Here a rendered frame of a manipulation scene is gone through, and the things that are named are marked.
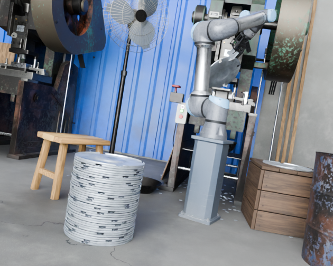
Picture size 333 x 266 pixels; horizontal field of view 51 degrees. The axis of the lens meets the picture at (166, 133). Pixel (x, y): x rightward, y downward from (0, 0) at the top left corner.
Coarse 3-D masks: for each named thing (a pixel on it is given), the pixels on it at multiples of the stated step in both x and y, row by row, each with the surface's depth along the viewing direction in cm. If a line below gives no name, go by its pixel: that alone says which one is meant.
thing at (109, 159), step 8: (80, 152) 150; (88, 152) 155; (96, 152) 158; (88, 160) 133; (96, 160) 138; (104, 160) 140; (112, 160) 141; (120, 160) 144; (128, 160) 152; (136, 160) 155
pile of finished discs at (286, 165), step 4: (264, 160) 214; (268, 160) 217; (272, 164) 197; (276, 164) 205; (280, 164) 203; (284, 164) 208; (288, 164) 219; (292, 164) 218; (288, 168) 192; (292, 168) 191; (296, 168) 199; (300, 168) 204; (304, 168) 208; (308, 168) 209
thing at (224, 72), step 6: (222, 60) 239; (234, 60) 244; (210, 66) 240; (216, 66) 242; (222, 66) 244; (228, 66) 247; (234, 66) 250; (210, 72) 244; (216, 72) 248; (222, 72) 250; (228, 72) 253; (234, 72) 255; (210, 78) 249; (216, 78) 253; (222, 78) 255; (228, 78) 257; (210, 84) 255; (216, 84) 257; (222, 84) 260
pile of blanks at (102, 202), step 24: (96, 168) 132; (120, 168) 133; (72, 192) 138; (96, 192) 132; (120, 192) 134; (72, 216) 138; (96, 216) 135; (120, 216) 136; (96, 240) 133; (120, 240) 138
